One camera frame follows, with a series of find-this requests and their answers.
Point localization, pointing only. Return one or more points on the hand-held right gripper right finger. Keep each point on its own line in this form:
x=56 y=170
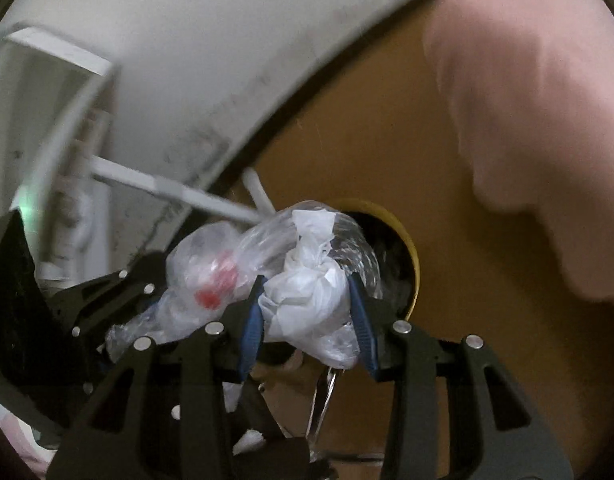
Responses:
x=360 y=330

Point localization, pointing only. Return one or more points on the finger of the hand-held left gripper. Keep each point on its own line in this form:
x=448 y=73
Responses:
x=117 y=290
x=269 y=457

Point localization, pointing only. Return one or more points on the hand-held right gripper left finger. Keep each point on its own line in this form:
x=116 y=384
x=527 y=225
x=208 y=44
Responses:
x=251 y=327

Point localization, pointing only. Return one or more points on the yellow bin with black liner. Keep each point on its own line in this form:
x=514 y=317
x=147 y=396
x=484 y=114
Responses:
x=392 y=260

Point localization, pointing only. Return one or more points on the clear plastic bag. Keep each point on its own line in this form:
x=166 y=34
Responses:
x=197 y=255

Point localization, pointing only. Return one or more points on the pink clothing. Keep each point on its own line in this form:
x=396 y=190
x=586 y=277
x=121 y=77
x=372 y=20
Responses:
x=537 y=100

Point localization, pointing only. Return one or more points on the white desk leg frame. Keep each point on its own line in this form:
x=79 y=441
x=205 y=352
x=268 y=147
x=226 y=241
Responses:
x=137 y=180

